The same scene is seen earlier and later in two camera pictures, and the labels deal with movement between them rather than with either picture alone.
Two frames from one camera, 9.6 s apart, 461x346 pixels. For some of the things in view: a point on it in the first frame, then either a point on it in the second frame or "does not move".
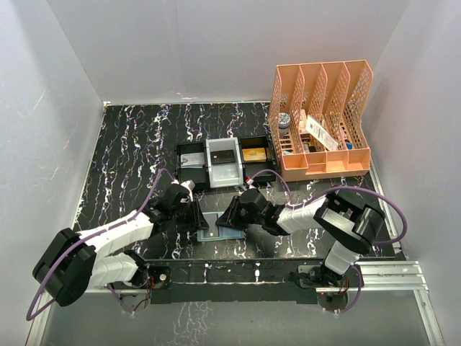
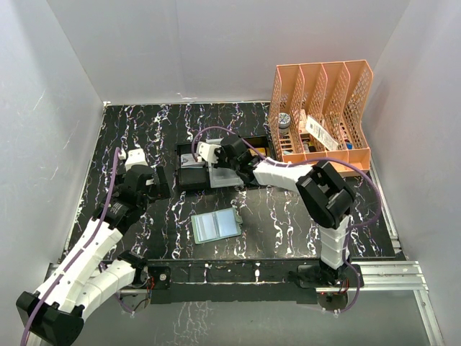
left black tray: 198,175 does not move
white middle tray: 227,174 does not move
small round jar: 284,120 does not move
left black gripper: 197,216 to 163,191
